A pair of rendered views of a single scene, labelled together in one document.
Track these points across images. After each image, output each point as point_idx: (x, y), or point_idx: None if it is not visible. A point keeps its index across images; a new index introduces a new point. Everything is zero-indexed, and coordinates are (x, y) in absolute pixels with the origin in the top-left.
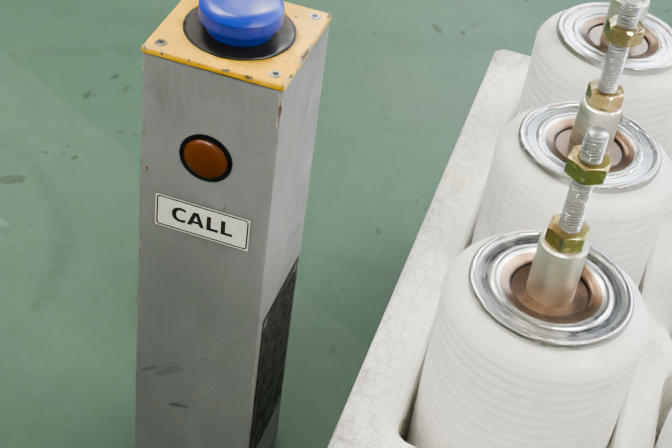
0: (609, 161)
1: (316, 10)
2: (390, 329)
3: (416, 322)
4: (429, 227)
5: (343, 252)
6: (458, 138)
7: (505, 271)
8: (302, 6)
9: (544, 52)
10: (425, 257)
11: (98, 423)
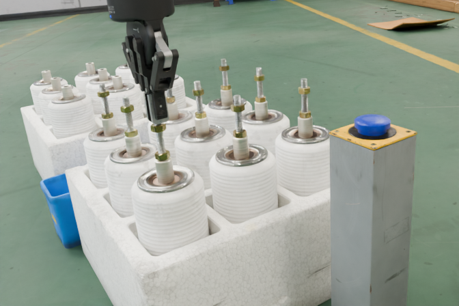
0: (300, 86)
1: (333, 132)
2: (329, 195)
3: (318, 195)
4: (282, 215)
5: None
6: (225, 244)
7: (314, 137)
8: (337, 134)
9: (197, 189)
10: (295, 208)
11: None
